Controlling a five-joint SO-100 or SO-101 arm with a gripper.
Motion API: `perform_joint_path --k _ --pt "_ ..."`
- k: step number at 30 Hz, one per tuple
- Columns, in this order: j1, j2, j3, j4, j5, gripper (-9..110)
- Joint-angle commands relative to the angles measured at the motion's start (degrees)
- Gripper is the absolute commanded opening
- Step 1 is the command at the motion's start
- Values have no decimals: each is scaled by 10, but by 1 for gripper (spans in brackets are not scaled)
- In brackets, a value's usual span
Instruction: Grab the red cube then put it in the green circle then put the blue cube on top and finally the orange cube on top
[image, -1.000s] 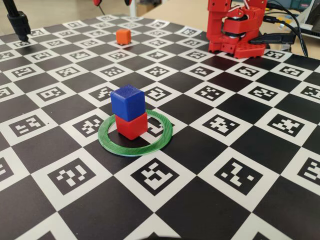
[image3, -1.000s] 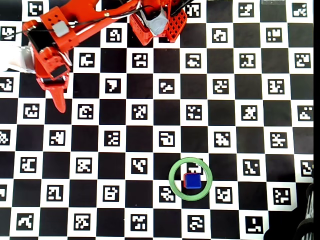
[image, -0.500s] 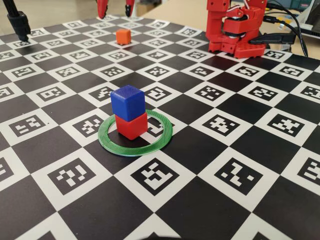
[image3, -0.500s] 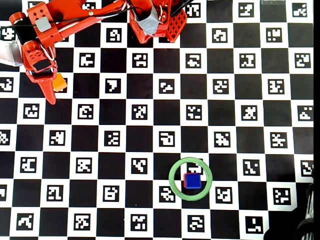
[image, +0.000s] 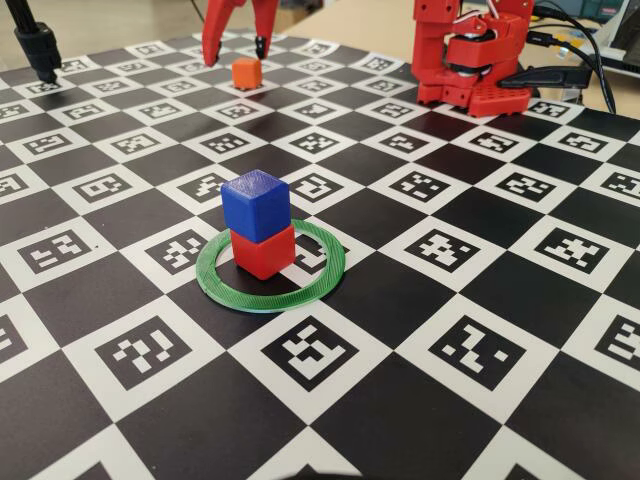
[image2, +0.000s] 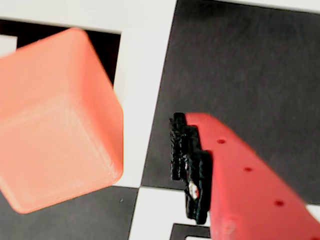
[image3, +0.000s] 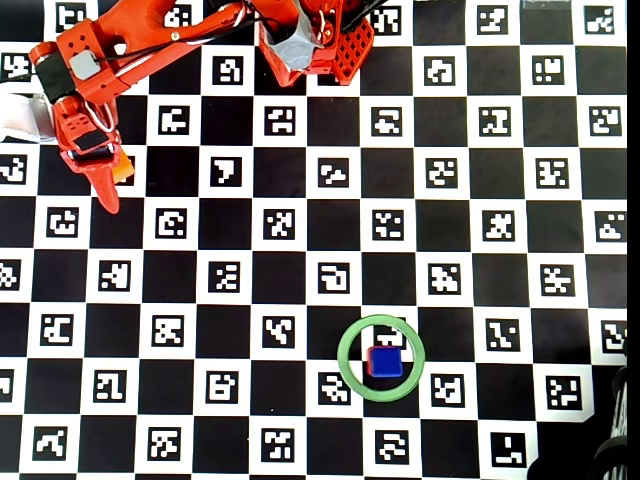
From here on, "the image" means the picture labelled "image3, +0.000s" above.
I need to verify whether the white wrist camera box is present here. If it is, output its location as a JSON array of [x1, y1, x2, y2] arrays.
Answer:
[[0, 92, 59, 147]]

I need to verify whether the blue cube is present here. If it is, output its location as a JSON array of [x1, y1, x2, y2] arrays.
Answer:
[[371, 345, 404, 378]]

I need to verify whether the thin black camera cable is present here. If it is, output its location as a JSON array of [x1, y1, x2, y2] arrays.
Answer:
[[93, 14, 276, 64]]

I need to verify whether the red lattice robot base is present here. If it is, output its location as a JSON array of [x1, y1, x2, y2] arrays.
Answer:
[[257, 0, 377, 89]]

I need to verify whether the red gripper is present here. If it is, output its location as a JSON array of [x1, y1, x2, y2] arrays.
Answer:
[[52, 94, 124, 216]]

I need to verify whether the orange cube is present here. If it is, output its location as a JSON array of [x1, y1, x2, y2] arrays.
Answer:
[[110, 149, 137, 183]]

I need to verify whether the black ribbed flexible tripod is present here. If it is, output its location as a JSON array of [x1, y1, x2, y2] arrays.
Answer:
[[529, 364, 640, 480]]

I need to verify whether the grey duct tape patch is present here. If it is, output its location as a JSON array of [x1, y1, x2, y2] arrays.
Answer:
[[268, 18, 325, 72]]

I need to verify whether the green flat ring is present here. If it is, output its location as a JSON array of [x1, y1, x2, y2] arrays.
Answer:
[[337, 314, 427, 403]]

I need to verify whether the black white marker board mat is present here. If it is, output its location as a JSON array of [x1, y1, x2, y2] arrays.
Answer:
[[0, 0, 629, 477]]

